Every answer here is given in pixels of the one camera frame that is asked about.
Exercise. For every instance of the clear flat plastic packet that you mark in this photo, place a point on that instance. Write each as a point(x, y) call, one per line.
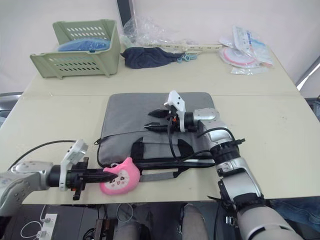
point(247, 70)

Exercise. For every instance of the blue denim fabric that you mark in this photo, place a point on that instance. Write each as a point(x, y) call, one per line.
point(297, 210)

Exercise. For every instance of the light blue clips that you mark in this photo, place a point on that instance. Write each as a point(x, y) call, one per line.
point(186, 58)

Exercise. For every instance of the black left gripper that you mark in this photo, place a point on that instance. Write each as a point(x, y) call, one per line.
point(78, 175)

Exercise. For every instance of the dark slanted bar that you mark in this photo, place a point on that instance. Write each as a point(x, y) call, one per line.
point(308, 73)

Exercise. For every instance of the cream folding plastic rack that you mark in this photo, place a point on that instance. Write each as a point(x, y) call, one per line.
point(200, 47)

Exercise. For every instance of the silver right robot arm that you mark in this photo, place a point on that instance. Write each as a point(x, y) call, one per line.
point(240, 170)

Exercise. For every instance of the blue plastic-wrapped item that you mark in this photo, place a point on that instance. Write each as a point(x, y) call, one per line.
point(85, 45)

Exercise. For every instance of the blue printed plastic packet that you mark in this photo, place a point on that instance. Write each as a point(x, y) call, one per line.
point(255, 42)

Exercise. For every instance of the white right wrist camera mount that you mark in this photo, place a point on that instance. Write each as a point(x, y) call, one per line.
point(178, 102)

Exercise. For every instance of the dark navy cloth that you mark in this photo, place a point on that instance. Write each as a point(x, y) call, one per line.
point(145, 58)

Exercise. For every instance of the pink white round packet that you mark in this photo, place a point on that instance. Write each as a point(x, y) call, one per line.
point(237, 56)

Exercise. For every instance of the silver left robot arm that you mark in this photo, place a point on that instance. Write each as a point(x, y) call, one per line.
point(27, 176)

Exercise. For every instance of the grey laptop bag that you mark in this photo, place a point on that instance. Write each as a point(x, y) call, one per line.
point(130, 112)

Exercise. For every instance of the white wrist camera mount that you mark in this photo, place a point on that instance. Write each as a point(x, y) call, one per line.
point(178, 102)
point(75, 151)

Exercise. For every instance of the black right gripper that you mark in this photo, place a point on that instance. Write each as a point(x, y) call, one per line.
point(172, 122)

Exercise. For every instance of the grey rounded shape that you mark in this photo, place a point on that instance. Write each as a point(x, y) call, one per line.
point(195, 222)
point(127, 231)

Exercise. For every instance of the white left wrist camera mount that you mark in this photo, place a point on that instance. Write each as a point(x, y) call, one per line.
point(75, 151)

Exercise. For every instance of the clear plastic bag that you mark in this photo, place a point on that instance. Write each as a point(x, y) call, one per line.
point(147, 30)

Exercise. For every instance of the green plastic basket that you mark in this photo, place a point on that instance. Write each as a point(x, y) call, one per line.
point(85, 62)

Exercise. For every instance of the white power strip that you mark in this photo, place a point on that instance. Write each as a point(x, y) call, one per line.
point(48, 225)

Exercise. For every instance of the pink cat plush mouse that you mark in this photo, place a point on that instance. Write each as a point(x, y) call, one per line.
point(125, 180)

